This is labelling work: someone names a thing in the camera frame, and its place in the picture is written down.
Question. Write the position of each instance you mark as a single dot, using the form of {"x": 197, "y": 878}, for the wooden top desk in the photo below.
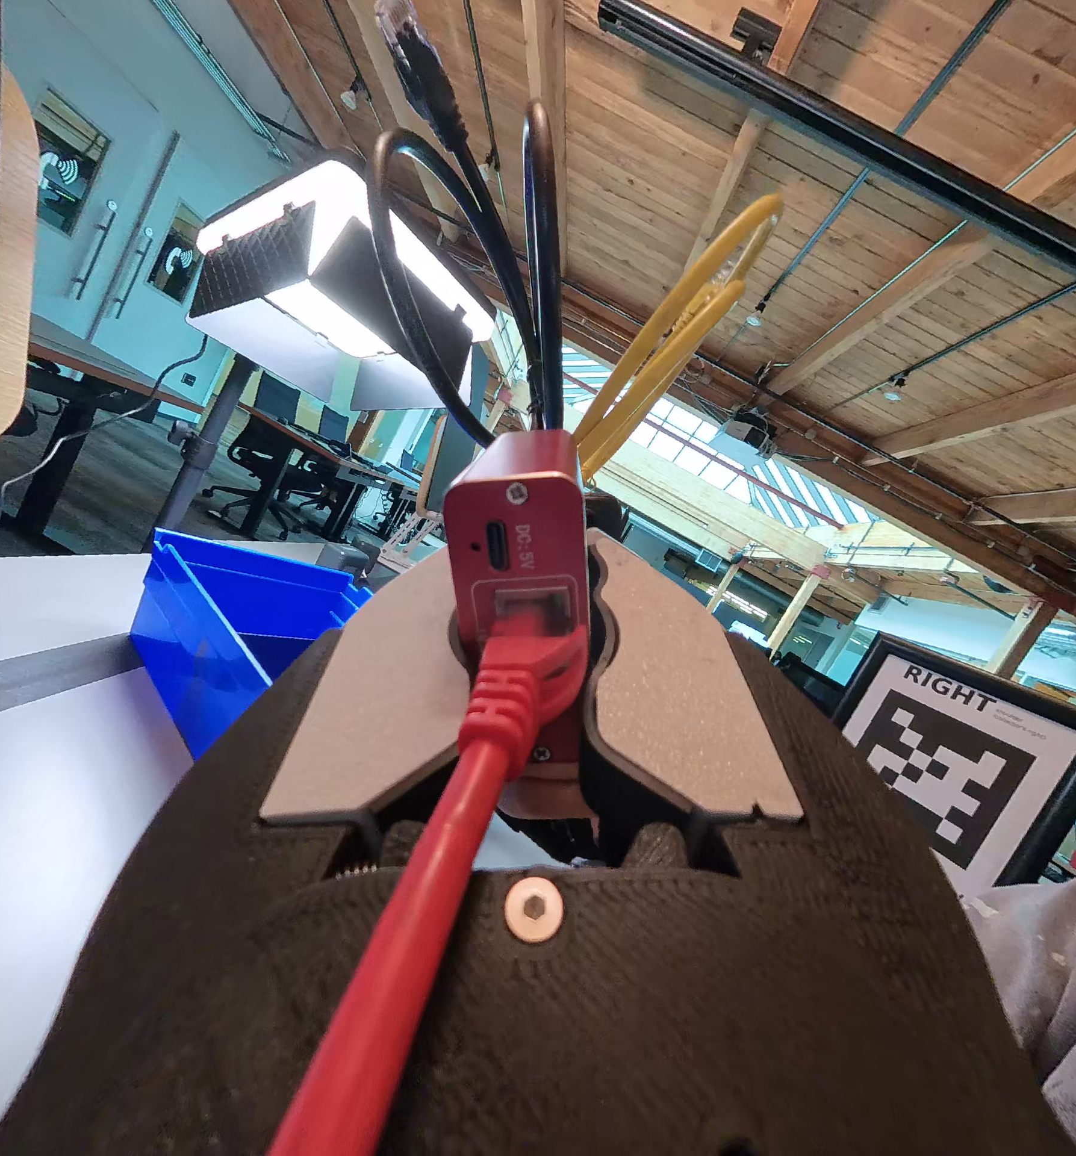
{"x": 95, "y": 360}

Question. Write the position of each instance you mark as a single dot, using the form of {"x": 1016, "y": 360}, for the studio light panel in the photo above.
{"x": 259, "y": 262}

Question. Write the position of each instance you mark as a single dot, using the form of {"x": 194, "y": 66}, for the wooden document stand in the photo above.
{"x": 14, "y": 270}

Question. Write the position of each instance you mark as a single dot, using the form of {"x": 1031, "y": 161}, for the ceiling projector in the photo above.
{"x": 743, "y": 435}

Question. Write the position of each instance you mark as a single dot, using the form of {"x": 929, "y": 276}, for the black framed marker sign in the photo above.
{"x": 944, "y": 767}

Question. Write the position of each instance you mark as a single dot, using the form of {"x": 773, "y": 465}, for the grey power adapter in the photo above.
{"x": 346, "y": 557}

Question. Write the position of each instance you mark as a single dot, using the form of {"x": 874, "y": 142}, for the blue plastic bin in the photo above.
{"x": 222, "y": 622}

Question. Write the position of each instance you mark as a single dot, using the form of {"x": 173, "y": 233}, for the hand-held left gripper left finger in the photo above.
{"x": 366, "y": 714}

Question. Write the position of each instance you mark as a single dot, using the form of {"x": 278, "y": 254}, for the red ethernet splitter box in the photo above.
{"x": 539, "y": 515}

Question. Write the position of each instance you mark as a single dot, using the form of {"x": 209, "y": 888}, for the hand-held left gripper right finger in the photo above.
{"x": 691, "y": 714}

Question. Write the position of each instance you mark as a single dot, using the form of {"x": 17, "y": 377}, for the grey light stand pole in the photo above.
{"x": 200, "y": 452}

